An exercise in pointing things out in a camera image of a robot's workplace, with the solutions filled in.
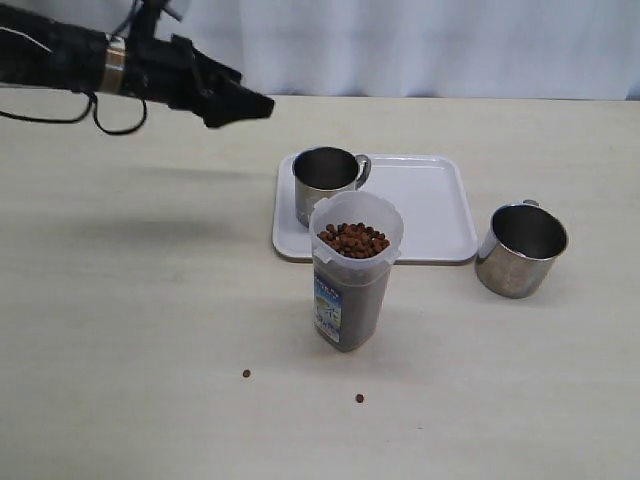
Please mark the white curtain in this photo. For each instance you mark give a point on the white curtain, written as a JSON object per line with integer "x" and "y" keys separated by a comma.
{"x": 451, "y": 49}

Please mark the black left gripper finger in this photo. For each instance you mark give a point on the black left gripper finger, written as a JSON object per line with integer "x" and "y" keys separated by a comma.
{"x": 233, "y": 103}

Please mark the steel mug with kibble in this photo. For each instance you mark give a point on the steel mug with kibble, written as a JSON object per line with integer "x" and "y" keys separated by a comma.
{"x": 323, "y": 172}

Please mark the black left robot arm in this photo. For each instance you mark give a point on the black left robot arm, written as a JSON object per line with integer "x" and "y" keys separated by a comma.
{"x": 40, "y": 52}

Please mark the white plastic tray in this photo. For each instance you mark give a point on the white plastic tray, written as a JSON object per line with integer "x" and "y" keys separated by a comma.
{"x": 427, "y": 191}

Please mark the clear plastic pitcher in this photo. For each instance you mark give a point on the clear plastic pitcher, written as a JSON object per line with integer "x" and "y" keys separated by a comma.
{"x": 355, "y": 241}

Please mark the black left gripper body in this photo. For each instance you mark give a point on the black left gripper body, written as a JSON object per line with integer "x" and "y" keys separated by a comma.
{"x": 174, "y": 72}

